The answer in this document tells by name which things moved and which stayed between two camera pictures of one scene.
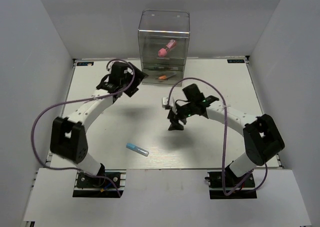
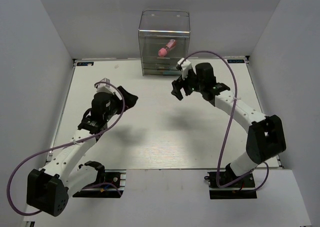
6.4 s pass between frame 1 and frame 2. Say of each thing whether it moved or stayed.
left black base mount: stayed
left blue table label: stayed
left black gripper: moved
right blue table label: stayed
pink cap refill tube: stayed
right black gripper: moved
